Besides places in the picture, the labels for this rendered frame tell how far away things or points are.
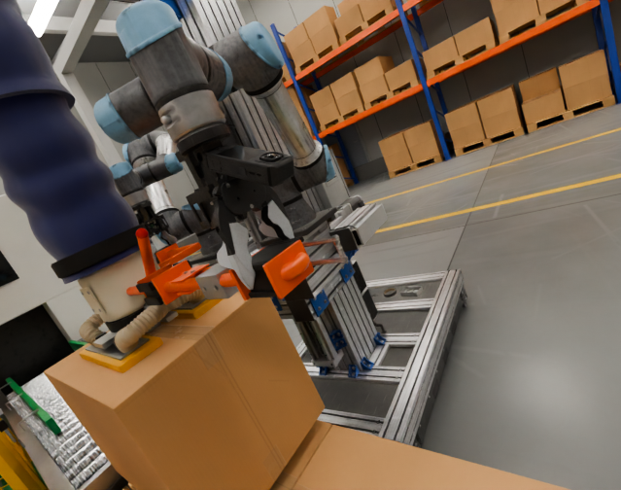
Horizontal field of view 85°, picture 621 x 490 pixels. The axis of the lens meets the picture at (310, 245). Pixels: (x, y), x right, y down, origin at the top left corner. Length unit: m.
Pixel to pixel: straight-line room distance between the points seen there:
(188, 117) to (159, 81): 0.05
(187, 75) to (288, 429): 0.80
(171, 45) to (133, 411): 0.59
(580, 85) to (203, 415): 7.38
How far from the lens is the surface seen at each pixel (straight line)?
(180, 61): 0.48
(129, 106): 0.62
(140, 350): 0.86
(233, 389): 0.83
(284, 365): 0.92
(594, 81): 7.61
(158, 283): 0.73
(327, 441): 1.06
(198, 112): 0.46
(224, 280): 0.53
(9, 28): 1.03
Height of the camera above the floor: 1.25
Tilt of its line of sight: 14 degrees down
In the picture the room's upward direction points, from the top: 24 degrees counter-clockwise
